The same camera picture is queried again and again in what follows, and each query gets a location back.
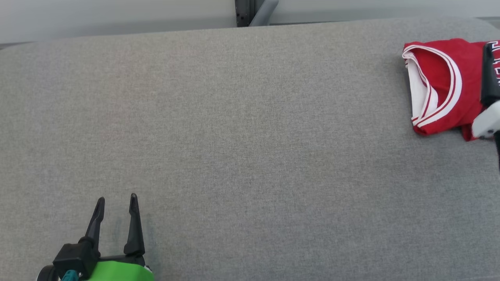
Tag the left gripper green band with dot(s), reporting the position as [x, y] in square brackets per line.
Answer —
[121, 271]

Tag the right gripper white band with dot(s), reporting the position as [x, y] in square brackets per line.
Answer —
[488, 121]

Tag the red basketball jersey white trim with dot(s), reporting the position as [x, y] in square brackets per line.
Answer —
[445, 89]

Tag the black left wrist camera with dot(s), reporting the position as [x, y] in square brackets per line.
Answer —
[74, 259]

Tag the grey metal post with bracket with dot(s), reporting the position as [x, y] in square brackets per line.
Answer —
[254, 11]

